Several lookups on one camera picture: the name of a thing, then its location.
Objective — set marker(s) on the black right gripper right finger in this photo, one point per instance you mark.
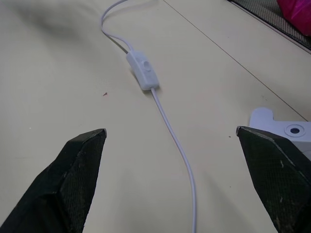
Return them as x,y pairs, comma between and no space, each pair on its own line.
272,179

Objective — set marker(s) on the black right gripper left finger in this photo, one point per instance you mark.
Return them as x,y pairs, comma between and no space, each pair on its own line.
60,184

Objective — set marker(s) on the black mesh tray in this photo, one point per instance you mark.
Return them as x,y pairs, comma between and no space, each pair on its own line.
274,17

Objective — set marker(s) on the pink plastic bag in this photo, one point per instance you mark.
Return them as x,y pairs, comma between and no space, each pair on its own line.
297,13

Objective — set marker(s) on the white plastic bracket with hole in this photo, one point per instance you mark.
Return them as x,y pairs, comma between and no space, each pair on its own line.
289,129

